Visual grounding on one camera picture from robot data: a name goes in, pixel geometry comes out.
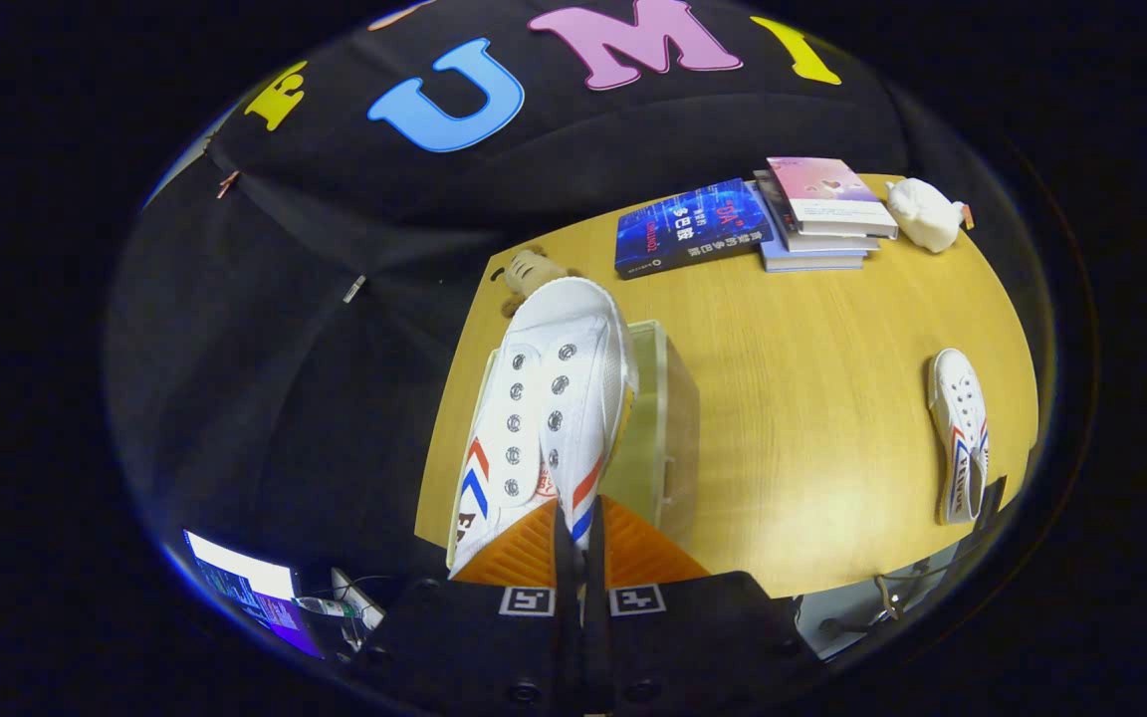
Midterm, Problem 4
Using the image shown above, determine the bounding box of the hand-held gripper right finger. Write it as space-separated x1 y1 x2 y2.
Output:
583 495 823 717

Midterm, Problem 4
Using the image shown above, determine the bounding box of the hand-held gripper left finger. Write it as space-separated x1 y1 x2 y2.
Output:
349 496 582 717

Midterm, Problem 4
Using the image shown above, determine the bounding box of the beige fabric storage box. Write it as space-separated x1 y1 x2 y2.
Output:
447 319 702 574

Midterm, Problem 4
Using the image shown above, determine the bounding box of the white canvas shoe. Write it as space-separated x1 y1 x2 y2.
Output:
927 348 991 527
447 277 639 581

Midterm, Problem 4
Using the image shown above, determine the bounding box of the white flat device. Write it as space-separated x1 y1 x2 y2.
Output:
330 568 387 630

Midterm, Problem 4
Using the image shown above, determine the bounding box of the computer monitor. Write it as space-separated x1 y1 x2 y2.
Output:
183 529 328 660

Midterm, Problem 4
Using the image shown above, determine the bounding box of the brown plush dog toy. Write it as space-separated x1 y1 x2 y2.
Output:
492 249 582 320

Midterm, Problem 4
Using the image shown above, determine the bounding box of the black backdrop cloth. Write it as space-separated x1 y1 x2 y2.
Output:
106 0 1052 598

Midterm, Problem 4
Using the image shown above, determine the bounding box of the dark blue book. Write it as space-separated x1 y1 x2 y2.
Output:
614 177 777 281

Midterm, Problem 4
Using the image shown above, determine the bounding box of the pink cover book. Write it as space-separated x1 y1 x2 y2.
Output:
767 156 900 241

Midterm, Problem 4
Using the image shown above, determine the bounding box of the white plush toy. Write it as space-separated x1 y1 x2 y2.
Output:
886 177 975 254

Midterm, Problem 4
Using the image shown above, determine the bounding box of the dark cable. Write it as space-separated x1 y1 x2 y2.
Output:
872 558 935 624

